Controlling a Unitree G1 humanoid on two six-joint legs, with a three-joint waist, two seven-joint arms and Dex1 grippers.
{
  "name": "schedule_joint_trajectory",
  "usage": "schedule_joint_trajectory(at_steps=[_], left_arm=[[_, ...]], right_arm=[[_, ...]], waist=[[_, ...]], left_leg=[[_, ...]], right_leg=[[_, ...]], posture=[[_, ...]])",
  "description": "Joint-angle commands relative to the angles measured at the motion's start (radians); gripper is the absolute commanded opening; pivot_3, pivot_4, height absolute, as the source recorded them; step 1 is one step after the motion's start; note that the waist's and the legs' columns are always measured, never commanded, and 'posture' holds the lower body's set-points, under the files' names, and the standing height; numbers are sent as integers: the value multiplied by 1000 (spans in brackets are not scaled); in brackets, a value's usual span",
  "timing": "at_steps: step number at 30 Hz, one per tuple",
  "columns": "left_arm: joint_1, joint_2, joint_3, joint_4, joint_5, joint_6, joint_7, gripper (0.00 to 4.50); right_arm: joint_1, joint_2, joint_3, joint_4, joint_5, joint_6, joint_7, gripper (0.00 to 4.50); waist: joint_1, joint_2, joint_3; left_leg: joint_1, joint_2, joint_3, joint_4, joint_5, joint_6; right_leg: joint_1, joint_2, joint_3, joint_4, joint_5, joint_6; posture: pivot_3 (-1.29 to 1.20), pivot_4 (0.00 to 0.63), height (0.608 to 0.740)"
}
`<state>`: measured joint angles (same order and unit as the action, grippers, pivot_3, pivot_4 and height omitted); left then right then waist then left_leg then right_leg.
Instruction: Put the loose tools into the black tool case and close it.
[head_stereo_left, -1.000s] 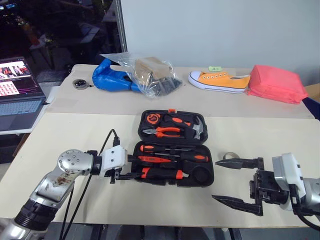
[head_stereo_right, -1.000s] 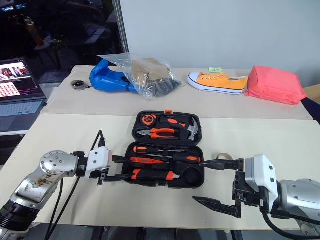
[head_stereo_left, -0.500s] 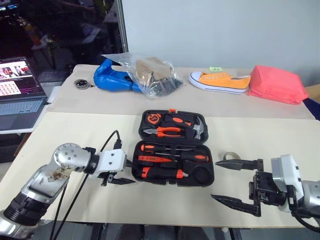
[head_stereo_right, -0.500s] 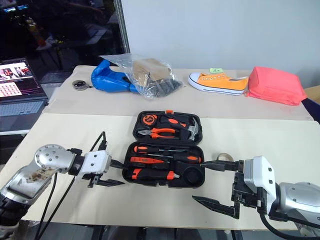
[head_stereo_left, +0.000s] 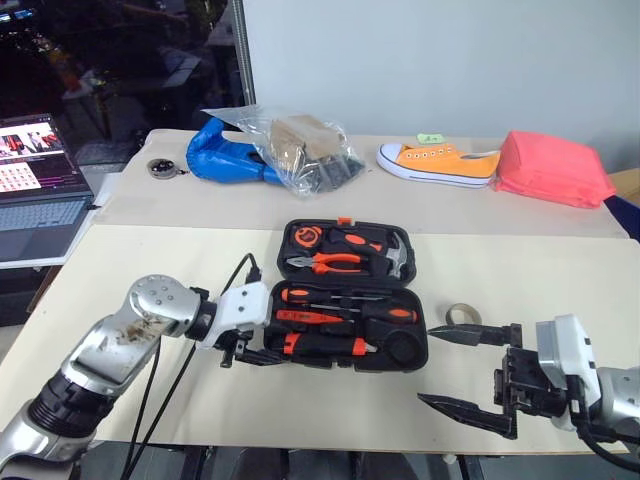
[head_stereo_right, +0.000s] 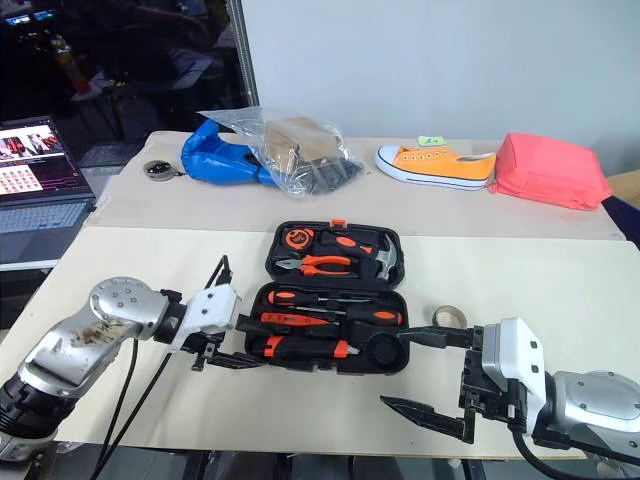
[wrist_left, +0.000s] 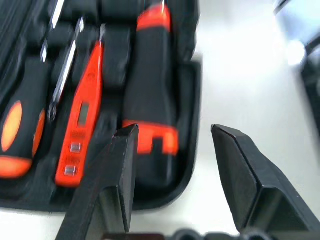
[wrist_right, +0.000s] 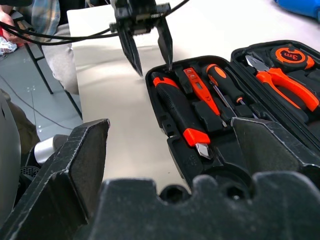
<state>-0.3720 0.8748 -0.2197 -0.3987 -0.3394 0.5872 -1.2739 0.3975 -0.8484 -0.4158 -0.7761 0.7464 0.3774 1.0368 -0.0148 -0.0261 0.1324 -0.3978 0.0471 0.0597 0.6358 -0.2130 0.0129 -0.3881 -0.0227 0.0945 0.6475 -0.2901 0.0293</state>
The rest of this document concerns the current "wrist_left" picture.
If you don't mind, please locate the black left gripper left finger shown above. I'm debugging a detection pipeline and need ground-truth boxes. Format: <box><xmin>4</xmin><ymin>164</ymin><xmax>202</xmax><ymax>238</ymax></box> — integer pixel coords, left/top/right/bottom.
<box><xmin>54</xmin><ymin>123</ymin><xmax>140</xmax><ymax>240</ymax></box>

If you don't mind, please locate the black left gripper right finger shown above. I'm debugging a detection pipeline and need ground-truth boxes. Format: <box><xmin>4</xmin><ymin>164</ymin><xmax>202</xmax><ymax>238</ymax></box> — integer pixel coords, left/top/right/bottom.
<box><xmin>210</xmin><ymin>123</ymin><xmax>320</xmax><ymax>234</ymax></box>

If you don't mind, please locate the orange voltage tester pen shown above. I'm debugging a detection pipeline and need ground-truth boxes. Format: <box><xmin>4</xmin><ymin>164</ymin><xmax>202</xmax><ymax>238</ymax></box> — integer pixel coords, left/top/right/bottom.
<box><xmin>54</xmin><ymin>23</ymin><xmax>107</xmax><ymax>188</ymax></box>

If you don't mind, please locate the black tool with orange trim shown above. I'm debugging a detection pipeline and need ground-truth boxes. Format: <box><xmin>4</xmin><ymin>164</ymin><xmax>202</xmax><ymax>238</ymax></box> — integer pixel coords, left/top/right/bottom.
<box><xmin>121</xmin><ymin>0</ymin><xmax>180</xmax><ymax>189</ymax></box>

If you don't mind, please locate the small silver screwdriver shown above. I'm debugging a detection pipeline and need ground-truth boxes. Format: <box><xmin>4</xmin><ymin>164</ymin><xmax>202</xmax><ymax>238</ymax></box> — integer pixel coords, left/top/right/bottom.
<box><xmin>48</xmin><ymin>16</ymin><xmax>85</xmax><ymax>123</ymax></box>

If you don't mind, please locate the orange and black screwdriver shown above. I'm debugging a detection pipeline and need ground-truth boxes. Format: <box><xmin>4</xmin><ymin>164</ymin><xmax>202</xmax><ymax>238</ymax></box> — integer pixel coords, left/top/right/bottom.
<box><xmin>0</xmin><ymin>0</ymin><xmax>66</xmax><ymax>180</ymax></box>

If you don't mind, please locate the black plastic tool case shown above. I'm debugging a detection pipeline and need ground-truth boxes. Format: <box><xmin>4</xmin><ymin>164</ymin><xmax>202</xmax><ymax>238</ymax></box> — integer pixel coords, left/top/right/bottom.
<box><xmin>0</xmin><ymin>0</ymin><xmax>203</xmax><ymax>214</ymax></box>

